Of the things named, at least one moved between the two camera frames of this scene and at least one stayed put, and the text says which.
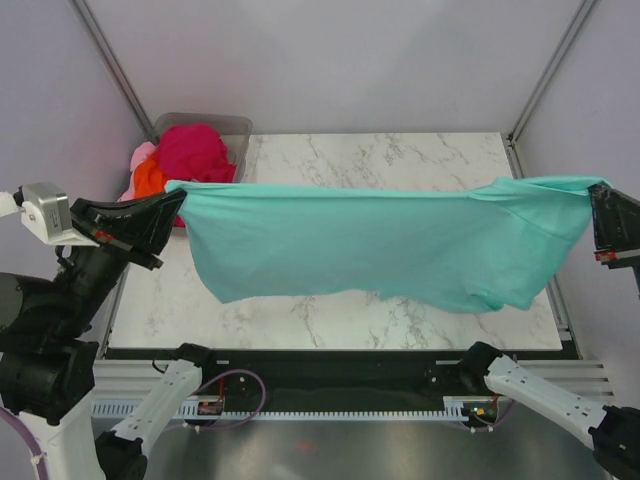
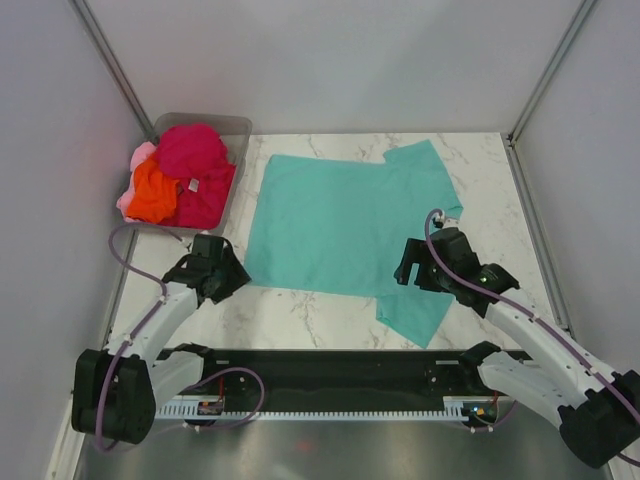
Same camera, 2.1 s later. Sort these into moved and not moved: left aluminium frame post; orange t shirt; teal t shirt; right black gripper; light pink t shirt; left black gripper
Moved: right black gripper; teal t shirt; left black gripper
Not moved: light pink t shirt; left aluminium frame post; orange t shirt
